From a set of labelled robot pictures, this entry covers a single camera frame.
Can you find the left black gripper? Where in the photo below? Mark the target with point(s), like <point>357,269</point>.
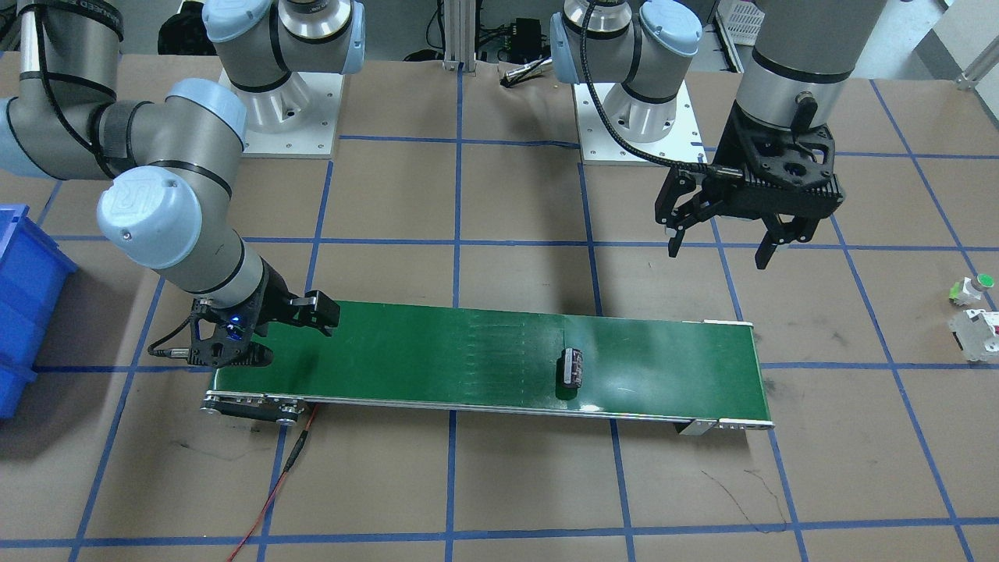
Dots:
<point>729,146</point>

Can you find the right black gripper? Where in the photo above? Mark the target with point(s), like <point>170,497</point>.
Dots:
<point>272,300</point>

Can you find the dark cylindrical capacitor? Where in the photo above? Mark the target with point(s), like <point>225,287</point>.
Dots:
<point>571,368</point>

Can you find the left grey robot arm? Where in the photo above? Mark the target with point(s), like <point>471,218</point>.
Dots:
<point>805,52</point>

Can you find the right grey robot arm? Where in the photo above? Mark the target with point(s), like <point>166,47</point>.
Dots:
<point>172,165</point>

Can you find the green conveyor belt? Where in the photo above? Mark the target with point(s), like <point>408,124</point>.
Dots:
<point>700,375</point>

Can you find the white circuit breaker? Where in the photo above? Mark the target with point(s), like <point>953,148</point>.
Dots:
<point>976,331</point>

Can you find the blue plastic bin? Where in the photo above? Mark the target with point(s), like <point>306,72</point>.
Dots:
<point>33,272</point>

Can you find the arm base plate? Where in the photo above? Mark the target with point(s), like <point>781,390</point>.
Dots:
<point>297,120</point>
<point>666,131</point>

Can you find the green push button switch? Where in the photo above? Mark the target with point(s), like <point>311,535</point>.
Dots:
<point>969,290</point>

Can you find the aluminium frame post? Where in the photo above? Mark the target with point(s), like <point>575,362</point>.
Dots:
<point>459,35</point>

